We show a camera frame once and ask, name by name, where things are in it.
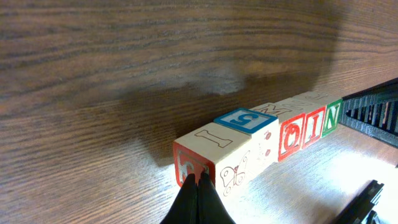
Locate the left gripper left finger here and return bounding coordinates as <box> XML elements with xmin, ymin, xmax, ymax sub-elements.
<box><xmin>160</xmin><ymin>172</ymin><xmax>235</xmax><ymax>224</ymax></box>

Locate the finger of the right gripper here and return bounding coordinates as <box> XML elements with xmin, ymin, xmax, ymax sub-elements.
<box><xmin>340</xmin><ymin>78</ymin><xmax>397</xmax><ymax>147</ymax></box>

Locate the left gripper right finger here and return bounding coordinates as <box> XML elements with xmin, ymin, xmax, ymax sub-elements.
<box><xmin>331</xmin><ymin>180</ymin><xmax>384</xmax><ymax>224</ymax></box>

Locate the green letter N block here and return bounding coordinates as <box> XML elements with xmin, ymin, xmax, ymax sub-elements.
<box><xmin>292</xmin><ymin>90</ymin><xmax>343</xmax><ymax>138</ymax></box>

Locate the cream block with red side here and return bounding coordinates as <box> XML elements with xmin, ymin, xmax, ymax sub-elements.
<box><xmin>172</xmin><ymin>123</ymin><xmax>258</xmax><ymax>198</ymax></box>

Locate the red number 1 block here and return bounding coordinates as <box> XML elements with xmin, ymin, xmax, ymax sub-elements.
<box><xmin>277</xmin><ymin>98</ymin><xmax>326</xmax><ymax>149</ymax></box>

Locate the red letter O block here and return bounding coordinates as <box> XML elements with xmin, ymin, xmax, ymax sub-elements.
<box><xmin>251</xmin><ymin>103</ymin><xmax>305</xmax><ymax>162</ymax></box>

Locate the cream block with blue side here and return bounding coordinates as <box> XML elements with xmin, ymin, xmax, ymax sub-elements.
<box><xmin>214</xmin><ymin>108</ymin><xmax>279</xmax><ymax>175</ymax></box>

